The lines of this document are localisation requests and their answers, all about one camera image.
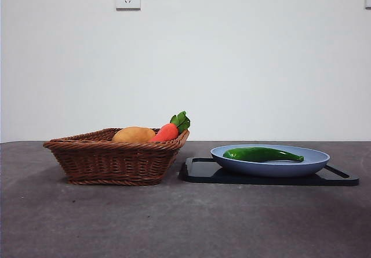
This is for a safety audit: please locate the long green pepper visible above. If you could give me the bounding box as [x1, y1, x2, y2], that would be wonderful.
[223, 147, 304, 163]

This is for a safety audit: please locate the blue round plate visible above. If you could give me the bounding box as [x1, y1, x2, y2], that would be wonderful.
[210, 144, 330, 178]

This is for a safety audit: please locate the orange carrot with green leaves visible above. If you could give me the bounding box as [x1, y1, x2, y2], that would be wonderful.
[148, 111, 192, 143]

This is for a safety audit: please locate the yellow-brown potato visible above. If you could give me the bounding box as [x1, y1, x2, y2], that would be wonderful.
[112, 126, 157, 143]

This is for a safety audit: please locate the black rectangular tray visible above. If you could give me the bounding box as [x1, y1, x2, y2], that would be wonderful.
[179, 157, 360, 187]

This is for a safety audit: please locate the brown wicker basket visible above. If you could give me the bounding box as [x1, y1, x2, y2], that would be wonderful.
[43, 128, 191, 186]

